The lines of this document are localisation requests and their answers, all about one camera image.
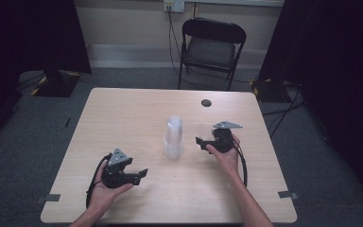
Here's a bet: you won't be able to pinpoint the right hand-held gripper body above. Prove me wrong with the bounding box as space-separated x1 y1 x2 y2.
205 120 244 155

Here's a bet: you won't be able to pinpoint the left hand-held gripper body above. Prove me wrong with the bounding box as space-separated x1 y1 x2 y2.
101 148 142 189

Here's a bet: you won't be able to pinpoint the single clear plastic cup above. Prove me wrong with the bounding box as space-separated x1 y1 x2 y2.
196 122 216 142

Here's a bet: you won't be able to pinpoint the stack of clear plastic cups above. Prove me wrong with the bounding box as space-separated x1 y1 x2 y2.
163 114 185 161

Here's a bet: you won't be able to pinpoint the person's right hand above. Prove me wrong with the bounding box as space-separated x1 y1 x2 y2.
205 133 242 178

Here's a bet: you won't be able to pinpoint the person's left hand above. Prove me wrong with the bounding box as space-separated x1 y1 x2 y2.
87 169 134 217

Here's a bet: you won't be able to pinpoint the black stand base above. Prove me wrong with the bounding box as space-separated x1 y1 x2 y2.
29 69 82 98
251 77 286 103

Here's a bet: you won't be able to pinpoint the grey tape strip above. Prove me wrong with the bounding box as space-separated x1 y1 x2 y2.
277 190 299 201
36 193 61 204

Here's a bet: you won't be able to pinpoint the black folding chair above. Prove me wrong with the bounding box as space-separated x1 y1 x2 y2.
177 17 248 92

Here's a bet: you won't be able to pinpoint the dark curtain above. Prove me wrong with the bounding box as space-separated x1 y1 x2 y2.
258 0 363 209
0 0 93 149

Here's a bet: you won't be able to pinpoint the left hand-held gripper black cable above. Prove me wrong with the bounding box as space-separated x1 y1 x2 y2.
85 152 113 210

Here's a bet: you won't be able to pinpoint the hand-held gripper black cable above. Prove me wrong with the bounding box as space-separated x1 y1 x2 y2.
233 142 249 187
85 152 113 210

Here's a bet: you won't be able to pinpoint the right hand-held gripper black cable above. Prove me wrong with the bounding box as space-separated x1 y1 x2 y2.
233 142 249 187

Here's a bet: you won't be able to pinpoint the black floor cables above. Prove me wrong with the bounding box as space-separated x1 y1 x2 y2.
261 79 306 140

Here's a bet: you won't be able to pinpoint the white wall socket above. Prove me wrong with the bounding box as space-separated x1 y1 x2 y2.
163 0 186 14

